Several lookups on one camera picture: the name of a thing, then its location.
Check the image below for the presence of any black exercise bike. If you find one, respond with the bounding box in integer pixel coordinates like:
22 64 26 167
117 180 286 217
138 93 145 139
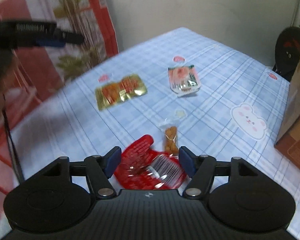
272 26 300 82

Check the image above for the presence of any clear brown cookie packet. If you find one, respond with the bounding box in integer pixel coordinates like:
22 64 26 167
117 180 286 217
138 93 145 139
159 116 179 158

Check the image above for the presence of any brown cardboard box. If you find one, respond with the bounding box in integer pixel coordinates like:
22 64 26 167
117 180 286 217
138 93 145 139
274 24 300 178

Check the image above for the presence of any gold red snack packet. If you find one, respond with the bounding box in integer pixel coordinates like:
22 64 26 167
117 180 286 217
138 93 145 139
95 74 147 111

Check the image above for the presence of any blue plaid tablecloth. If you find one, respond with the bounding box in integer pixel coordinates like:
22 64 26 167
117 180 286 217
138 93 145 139
12 28 300 239

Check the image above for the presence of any red plant print curtain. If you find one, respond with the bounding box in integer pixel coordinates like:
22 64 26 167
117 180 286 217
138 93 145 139
0 0 118 223

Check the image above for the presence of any peach jelly cup packet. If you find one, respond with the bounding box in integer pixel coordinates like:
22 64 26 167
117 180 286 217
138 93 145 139
168 65 201 97

